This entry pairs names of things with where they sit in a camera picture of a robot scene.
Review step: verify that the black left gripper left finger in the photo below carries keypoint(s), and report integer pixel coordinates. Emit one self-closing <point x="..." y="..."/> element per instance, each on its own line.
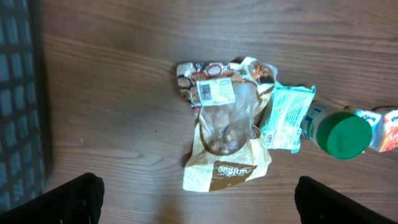
<point x="77" y="201"/>

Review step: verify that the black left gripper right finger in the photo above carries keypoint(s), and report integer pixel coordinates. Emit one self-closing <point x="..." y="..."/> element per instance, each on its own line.
<point x="318" y="204"/>

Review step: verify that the green lid jar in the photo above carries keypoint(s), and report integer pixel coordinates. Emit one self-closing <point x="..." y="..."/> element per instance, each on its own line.
<point x="338" y="132"/>

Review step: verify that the teal wipes pouch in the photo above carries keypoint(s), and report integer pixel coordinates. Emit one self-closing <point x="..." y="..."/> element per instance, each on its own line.
<point x="280" y="124"/>

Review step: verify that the orange tissue pack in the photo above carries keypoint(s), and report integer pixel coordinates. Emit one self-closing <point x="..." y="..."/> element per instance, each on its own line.
<point x="385" y="134"/>

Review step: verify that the teal tissue pack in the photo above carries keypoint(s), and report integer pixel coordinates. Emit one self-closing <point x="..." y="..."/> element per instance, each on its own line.
<point x="373" y="118"/>

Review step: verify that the brown white snack bag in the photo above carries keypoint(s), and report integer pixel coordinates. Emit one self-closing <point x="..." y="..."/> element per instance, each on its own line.
<point x="228" y="148"/>

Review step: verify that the dark mesh basket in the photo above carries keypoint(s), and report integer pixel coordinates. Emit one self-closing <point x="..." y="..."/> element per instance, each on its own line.
<point x="26" y="155"/>

